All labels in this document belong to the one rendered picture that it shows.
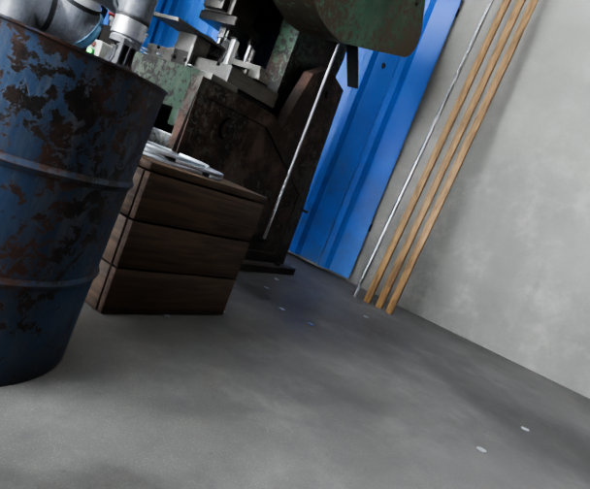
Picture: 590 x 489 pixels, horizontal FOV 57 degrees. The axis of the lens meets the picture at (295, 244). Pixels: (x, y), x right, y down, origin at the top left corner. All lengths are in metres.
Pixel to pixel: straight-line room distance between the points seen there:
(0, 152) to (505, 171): 2.40
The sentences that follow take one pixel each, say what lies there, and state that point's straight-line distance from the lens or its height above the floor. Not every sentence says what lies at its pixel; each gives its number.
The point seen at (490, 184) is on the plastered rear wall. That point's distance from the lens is 2.81.
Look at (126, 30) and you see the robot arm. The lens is 1.34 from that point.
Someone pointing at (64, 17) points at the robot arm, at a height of 0.61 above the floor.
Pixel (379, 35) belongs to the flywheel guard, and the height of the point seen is 1.05.
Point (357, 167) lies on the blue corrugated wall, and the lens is 2.99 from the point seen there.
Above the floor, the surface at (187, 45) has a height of 0.73.
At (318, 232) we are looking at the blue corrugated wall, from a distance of 3.07.
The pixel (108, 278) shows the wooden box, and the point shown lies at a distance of 1.24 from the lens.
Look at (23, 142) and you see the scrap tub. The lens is 0.75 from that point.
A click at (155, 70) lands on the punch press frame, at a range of 2.06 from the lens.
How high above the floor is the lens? 0.43
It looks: 7 degrees down
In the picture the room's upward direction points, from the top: 21 degrees clockwise
